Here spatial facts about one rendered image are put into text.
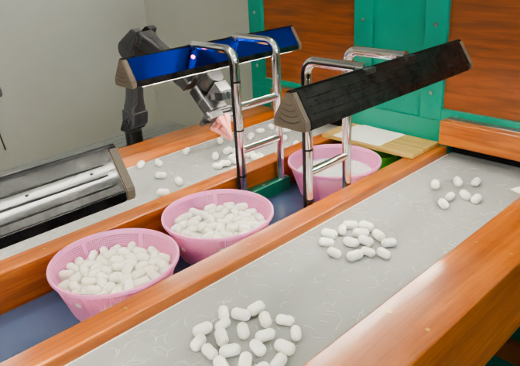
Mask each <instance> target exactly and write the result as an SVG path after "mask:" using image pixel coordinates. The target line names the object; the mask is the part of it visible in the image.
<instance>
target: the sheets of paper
mask: <svg viewBox="0 0 520 366"><path fill-rule="evenodd" d="M335 136H337V137H340V138H342V132H339V133H337V134H335ZM401 136H404V134H402V133H398V132H391V131H388V130H384V129H380V128H375V127H371V126H368V125H355V126H354V127H352V128H351V140H354V141H359V142H364V143H368V144H372V145H378V146H381V145H383V144H385V143H386V142H390V141H391V140H394V139H396V138H399V137H401Z"/></svg>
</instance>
